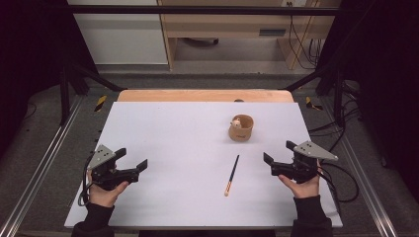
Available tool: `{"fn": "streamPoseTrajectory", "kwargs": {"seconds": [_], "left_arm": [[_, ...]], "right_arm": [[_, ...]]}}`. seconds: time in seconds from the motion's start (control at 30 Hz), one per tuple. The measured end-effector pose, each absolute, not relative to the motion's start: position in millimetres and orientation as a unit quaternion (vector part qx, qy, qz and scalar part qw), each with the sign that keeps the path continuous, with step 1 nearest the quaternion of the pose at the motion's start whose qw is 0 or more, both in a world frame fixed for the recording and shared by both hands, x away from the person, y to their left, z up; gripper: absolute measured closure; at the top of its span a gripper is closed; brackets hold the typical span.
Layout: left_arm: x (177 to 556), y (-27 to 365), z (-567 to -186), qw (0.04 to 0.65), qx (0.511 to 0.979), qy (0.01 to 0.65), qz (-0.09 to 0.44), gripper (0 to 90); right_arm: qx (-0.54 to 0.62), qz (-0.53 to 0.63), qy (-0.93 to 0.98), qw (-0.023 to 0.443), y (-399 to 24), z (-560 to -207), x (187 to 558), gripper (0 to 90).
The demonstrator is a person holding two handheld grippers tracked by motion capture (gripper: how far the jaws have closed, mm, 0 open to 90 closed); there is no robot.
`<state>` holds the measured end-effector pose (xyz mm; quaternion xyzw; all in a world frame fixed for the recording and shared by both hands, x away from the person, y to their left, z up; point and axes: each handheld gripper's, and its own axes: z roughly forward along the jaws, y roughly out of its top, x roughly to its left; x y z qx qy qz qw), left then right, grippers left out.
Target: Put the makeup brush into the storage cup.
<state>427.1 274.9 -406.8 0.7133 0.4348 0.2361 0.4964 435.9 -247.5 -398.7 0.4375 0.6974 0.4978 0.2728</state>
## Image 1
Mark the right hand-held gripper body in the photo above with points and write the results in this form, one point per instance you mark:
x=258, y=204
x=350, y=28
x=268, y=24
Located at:
x=303, y=168

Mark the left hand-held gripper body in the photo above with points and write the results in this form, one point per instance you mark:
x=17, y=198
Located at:
x=105, y=174

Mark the brown wooden pen holder cup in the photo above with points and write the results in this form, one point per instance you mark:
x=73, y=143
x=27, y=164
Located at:
x=245, y=131

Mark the black pen with orange end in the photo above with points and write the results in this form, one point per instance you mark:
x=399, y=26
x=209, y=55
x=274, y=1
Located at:
x=231, y=176

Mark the person's right hand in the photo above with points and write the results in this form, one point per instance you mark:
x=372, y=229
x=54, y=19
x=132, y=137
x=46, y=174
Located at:
x=306, y=189

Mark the person's left hand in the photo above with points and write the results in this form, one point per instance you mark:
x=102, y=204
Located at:
x=103, y=197

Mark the white table cover board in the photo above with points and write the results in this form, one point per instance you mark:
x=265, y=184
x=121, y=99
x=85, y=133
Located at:
x=164, y=131

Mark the yellow black tape marker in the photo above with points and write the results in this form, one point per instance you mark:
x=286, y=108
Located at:
x=100, y=103
x=309, y=103

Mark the small beige animal figurine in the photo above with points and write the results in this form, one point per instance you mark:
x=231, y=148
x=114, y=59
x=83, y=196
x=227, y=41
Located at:
x=235, y=123

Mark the black metal stand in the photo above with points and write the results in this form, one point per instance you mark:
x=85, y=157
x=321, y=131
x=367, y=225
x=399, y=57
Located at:
x=65, y=95
x=337, y=98

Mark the white cabinet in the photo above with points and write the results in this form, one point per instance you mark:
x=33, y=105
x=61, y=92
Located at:
x=122, y=39

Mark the black curtain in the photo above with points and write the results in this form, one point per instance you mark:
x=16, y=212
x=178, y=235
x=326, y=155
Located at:
x=29, y=49
x=385, y=65

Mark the light wooden desk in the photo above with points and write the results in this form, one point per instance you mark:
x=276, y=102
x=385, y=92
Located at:
x=230, y=26

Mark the black chair base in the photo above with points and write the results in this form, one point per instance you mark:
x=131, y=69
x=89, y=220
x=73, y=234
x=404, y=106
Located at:
x=202, y=41

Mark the aluminium floor rail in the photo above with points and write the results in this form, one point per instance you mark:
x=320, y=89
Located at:
x=42, y=164
x=362, y=177

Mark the black horizontal frame bar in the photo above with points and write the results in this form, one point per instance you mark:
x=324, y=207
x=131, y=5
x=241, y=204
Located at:
x=197, y=10

